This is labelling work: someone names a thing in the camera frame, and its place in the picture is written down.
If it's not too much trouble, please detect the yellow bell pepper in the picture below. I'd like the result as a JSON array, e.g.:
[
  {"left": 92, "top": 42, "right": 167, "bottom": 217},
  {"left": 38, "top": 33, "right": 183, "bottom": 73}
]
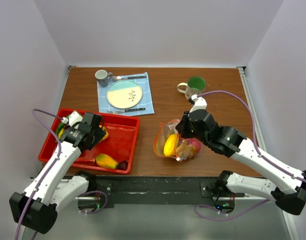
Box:
[{"left": 99, "top": 125, "right": 109, "bottom": 143}]

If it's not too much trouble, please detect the red apple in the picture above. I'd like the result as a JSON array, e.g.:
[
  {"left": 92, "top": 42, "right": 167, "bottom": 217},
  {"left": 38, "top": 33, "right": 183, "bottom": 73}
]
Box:
[{"left": 190, "top": 138, "right": 202, "bottom": 155}]

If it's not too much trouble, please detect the yellow mango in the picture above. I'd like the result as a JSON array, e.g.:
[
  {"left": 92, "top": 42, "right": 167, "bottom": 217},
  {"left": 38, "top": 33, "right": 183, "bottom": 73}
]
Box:
[{"left": 163, "top": 133, "right": 179, "bottom": 157}]

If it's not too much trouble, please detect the clear zip top bag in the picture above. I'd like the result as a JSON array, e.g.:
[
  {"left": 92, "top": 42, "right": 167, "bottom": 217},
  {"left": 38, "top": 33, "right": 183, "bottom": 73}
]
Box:
[{"left": 153, "top": 119, "right": 202, "bottom": 162}]

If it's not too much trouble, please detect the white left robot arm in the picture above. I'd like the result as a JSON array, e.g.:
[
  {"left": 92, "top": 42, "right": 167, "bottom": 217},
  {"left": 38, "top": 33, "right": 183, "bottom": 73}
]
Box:
[{"left": 9, "top": 111, "right": 106, "bottom": 235}]

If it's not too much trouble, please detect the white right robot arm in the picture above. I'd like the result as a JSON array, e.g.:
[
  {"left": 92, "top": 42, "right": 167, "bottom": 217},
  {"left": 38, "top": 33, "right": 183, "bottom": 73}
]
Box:
[{"left": 176, "top": 109, "right": 306, "bottom": 216}]

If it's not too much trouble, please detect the green chili pepper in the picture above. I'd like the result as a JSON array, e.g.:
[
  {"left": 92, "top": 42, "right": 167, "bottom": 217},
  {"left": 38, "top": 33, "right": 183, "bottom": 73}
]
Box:
[{"left": 55, "top": 117, "right": 69, "bottom": 138}]

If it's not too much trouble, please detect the red chili pepper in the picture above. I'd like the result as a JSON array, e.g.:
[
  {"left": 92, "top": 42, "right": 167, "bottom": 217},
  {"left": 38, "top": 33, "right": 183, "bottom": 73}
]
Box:
[{"left": 75, "top": 157, "right": 96, "bottom": 166}]

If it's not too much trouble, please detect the red plastic tray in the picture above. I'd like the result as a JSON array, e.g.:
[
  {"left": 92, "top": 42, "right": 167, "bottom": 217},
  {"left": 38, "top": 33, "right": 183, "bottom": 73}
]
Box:
[{"left": 38, "top": 108, "right": 140, "bottom": 174}]

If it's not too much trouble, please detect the yellow orange papaya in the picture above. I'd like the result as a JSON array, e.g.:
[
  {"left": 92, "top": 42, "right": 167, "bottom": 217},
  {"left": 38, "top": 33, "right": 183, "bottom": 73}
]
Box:
[{"left": 95, "top": 153, "right": 119, "bottom": 169}]

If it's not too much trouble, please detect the green floral mug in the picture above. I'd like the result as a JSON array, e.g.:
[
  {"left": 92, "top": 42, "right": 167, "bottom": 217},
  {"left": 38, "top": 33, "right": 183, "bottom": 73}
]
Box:
[{"left": 177, "top": 76, "right": 207, "bottom": 100}]

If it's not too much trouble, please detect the dark red fig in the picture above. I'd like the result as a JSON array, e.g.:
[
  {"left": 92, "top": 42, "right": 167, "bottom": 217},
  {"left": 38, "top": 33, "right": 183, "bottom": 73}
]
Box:
[{"left": 116, "top": 161, "right": 129, "bottom": 171}]

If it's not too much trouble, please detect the cream and blue plate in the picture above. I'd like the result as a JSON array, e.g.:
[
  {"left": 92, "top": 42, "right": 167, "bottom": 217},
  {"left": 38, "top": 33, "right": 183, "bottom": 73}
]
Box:
[{"left": 106, "top": 80, "right": 143, "bottom": 109}]

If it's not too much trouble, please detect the small grey mug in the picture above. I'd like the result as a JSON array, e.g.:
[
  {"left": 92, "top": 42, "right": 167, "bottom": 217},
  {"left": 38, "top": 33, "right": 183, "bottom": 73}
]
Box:
[{"left": 94, "top": 69, "right": 113, "bottom": 88}]

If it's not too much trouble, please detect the blue checked cloth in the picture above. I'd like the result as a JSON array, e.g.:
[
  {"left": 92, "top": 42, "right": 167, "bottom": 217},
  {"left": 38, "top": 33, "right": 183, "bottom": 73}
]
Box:
[{"left": 96, "top": 72, "right": 155, "bottom": 116}]

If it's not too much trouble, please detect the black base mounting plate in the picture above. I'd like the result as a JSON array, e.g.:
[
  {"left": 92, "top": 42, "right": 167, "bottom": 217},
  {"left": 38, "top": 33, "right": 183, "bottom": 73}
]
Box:
[{"left": 67, "top": 174, "right": 246, "bottom": 210}]

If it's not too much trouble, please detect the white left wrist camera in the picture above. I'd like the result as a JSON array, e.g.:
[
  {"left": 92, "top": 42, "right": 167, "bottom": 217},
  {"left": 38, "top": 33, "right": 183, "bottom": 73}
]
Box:
[{"left": 61, "top": 110, "right": 83, "bottom": 127}]

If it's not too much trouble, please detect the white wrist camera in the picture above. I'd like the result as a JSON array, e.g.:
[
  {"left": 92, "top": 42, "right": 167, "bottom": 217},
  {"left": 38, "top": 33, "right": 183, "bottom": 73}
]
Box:
[
  {"left": 61, "top": 110, "right": 83, "bottom": 127},
  {"left": 188, "top": 94, "right": 208, "bottom": 113}
]

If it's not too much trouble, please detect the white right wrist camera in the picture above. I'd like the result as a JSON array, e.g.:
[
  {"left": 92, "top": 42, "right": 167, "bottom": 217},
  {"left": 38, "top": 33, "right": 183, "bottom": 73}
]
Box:
[{"left": 188, "top": 94, "right": 208, "bottom": 113}]

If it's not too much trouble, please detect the metal fork black handle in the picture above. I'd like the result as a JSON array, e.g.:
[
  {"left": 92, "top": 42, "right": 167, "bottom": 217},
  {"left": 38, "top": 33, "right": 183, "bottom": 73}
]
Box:
[{"left": 107, "top": 107, "right": 146, "bottom": 115}]

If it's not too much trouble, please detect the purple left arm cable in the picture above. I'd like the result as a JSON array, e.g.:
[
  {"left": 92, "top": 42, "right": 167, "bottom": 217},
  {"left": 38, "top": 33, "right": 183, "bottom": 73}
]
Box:
[{"left": 12, "top": 108, "right": 109, "bottom": 240}]

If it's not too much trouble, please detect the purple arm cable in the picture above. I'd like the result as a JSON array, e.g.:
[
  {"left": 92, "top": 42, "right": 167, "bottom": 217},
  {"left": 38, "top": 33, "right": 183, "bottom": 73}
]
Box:
[
  {"left": 12, "top": 108, "right": 109, "bottom": 240},
  {"left": 194, "top": 90, "right": 306, "bottom": 221}
]

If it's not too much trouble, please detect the metal spoon black handle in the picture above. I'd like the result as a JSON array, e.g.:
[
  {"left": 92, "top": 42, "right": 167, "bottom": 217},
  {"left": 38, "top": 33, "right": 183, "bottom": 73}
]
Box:
[{"left": 112, "top": 75, "right": 147, "bottom": 82}]

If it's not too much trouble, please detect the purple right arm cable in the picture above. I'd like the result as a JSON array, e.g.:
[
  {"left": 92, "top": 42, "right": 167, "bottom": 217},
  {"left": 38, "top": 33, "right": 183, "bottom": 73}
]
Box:
[{"left": 194, "top": 90, "right": 306, "bottom": 221}]

